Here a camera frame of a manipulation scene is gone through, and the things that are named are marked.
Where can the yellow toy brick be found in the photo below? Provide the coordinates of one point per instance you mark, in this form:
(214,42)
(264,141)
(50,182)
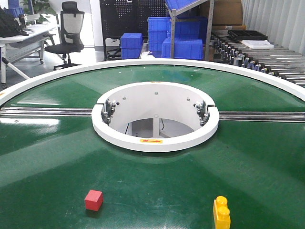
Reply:
(221,213)

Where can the blue tilted shelf bin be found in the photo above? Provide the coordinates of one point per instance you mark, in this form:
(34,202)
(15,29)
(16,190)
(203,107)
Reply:
(178,4)

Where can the large blue floor crate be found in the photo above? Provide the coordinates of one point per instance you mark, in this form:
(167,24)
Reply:
(183,49)

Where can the small blue crate stack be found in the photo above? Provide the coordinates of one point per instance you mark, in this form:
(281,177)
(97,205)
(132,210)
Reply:
(131,45)

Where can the tall blue crate stack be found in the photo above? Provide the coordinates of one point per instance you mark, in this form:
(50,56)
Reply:
(157,32)

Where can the black pegboard panel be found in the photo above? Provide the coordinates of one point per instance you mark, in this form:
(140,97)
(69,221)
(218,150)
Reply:
(127,16)

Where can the grey metal shelf rack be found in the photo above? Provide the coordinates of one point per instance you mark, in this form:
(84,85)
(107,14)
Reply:
(174,18)

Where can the red cube block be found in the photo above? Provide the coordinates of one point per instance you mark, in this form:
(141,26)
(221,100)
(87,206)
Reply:
(94,200)

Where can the black mesh office chair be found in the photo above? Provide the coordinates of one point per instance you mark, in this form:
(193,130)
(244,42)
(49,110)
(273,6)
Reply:
(71,24)

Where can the black plastic tray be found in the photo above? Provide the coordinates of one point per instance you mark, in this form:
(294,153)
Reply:
(247,35)

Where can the cardboard box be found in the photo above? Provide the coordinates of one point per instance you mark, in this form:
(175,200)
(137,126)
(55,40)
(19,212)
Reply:
(228,15)

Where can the white foam sheet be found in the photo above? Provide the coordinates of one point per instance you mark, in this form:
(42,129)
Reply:
(258,44)

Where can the white outer table rim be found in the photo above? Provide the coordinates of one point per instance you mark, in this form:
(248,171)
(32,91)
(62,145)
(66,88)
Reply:
(19,88)

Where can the roller conveyor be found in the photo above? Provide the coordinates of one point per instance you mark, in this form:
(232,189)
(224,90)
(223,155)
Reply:
(279,61)

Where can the white office desk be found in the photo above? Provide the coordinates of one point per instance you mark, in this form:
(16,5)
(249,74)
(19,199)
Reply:
(15,48)

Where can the black backpack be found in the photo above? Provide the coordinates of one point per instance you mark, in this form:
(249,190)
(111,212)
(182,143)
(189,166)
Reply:
(8,25)

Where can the right metal rail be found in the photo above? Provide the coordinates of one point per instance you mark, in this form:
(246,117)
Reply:
(296,117)

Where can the metal rail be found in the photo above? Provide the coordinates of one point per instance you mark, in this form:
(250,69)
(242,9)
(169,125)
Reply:
(296,117)
(45,111)

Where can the left metal rail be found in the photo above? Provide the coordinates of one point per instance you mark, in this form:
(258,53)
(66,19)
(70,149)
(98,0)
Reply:
(45,111)

